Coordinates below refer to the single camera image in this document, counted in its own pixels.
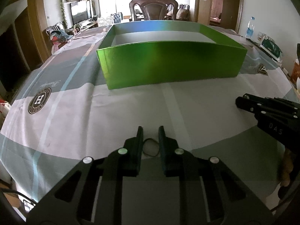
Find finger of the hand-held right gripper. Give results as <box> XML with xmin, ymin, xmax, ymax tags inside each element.
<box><xmin>242</xmin><ymin>94</ymin><xmax>300</xmax><ymax>113</ymax></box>
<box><xmin>235</xmin><ymin>97</ymin><xmax>298</xmax><ymax>120</ymax></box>

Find pile of colourful clothes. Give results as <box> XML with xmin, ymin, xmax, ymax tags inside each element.
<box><xmin>46</xmin><ymin>22</ymin><xmax>73</xmax><ymax>50</ymax></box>

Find wooden shelf cabinet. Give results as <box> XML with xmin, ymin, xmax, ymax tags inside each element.
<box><xmin>0</xmin><ymin>0</ymin><xmax>51</xmax><ymax>94</ymax></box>

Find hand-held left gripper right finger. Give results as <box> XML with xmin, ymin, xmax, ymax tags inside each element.
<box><xmin>158</xmin><ymin>126</ymin><xmax>275</xmax><ymax>225</ymax></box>

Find green and white packet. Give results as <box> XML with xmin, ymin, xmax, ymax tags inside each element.
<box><xmin>260</xmin><ymin>34</ymin><xmax>284</xmax><ymax>61</ymax></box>

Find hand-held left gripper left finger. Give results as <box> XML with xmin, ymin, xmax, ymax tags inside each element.
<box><xmin>26</xmin><ymin>126</ymin><xmax>143</xmax><ymax>225</ymax></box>

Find flat screen television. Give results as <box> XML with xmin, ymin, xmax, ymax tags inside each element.
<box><xmin>70</xmin><ymin>0</ymin><xmax>92</xmax><ymax>26</ymax></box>

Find black cable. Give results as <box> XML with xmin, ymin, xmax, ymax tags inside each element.
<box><xmin>0</xmin><ymin>180</ymin><xmax>35</xmax><ymax>204</ymax></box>

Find shiny green cardboard box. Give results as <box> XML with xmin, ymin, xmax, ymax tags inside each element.
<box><xmin>96</xmin><ymin>20</ymin><xmax>248</xmax><ymax>90</ymax></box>

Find clear plastic water bottle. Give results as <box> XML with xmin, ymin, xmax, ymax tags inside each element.
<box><xmin>245</xmin><ymin>17</ymin><xmax>256</xmax><ymax>40</ymax></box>

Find dark carved wooden chair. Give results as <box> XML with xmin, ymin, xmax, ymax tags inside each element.
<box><xmin>129</xmin><ymin>0</ymin><xmax>179</xmax><ymax>22</ymax></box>

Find person's right hand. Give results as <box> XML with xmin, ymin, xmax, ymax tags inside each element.
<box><xmin>278</xmin><ymin>149</ymin><xmax>294</xmax><ymax>200</ymax></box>

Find green leaf garland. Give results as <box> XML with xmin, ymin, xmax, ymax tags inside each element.
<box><xmin>58</xmin><ymin>0</ymin><xmax>68</xmax><ymax>29</ymax></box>

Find thin black band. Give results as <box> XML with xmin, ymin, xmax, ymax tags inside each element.
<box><xmin>142</xmin><ymin>138</ymin><xmax>160</xmax><ymax>157</ymax></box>

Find white plastic chairs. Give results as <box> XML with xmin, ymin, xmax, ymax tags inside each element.
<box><xmin>97</xmin><ymin>16</ymin><xmax>115</xmax><ymax>27</ymax></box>

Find red and white packet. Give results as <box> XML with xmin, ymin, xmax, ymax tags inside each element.
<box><xmin>0</xmin><ymin>101</ymin><xmax>11</xmax><ymax>127</ymax></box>

